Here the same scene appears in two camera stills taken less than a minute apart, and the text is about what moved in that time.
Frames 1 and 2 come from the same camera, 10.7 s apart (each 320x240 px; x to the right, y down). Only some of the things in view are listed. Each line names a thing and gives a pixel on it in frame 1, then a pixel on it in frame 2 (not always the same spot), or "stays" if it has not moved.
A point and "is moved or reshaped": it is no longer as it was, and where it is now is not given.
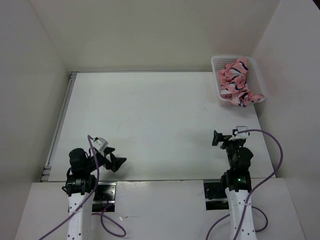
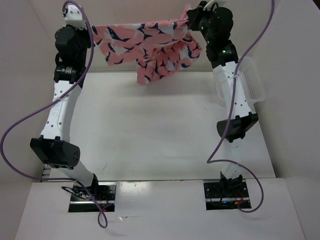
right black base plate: (215, 195) stays
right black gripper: (219, 137) -> (194, 15)
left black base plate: (104, 196) stays
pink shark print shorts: (232, 78) is moved or reshaped
